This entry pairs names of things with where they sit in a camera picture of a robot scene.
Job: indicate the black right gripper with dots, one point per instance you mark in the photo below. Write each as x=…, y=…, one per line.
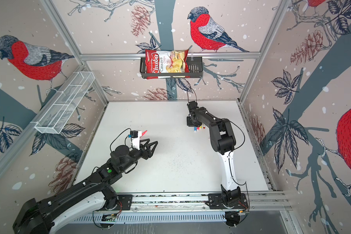
x=189, y=124

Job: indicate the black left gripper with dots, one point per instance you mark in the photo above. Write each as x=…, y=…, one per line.
x=148, y=152

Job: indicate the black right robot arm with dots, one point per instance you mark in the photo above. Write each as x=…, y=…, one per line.
x=223, y=142

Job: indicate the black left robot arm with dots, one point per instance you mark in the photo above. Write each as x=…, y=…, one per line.
x=91, y=194

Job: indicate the red cassava chips bag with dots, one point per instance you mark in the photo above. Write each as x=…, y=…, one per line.
x=165, y=62

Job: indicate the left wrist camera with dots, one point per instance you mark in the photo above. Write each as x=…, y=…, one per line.
x=135, y=139

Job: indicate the black wall basket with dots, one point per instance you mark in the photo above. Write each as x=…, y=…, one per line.
x=194, y=64

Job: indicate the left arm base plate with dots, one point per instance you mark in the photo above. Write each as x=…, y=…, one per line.
x=122, y=202

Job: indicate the white perforated cable duct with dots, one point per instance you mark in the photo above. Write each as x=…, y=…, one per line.
x=143, y=218

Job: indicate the white wire mesh shelf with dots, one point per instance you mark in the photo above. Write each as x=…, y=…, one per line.
x=59, y=113

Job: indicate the aluminium mounting rail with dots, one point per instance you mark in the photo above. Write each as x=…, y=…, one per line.
x=168, y=202

